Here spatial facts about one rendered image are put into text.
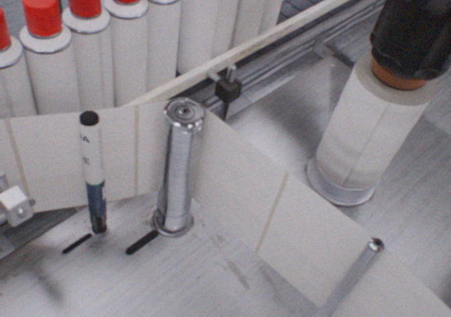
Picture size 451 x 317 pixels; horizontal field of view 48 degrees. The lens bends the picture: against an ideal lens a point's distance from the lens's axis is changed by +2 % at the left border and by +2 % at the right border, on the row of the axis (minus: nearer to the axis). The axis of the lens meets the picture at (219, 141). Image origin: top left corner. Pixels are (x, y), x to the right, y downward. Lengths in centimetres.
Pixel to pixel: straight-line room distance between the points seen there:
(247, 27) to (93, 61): 28
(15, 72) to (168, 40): 20
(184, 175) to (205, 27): 27
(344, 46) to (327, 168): 41
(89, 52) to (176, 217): 21
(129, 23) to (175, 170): 20
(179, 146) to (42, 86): 19
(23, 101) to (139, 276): 22
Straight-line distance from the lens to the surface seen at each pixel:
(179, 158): 46
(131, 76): 65
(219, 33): 75
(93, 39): 57
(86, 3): 56
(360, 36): 102
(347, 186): 62
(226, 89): 69
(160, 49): 66
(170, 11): 63
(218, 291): 56
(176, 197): 52
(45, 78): 57
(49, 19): 53
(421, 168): 74
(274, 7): 81
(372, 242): 40
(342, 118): 57
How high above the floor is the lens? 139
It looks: 49 degrees down
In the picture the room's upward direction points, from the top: 12 degrees clockwise
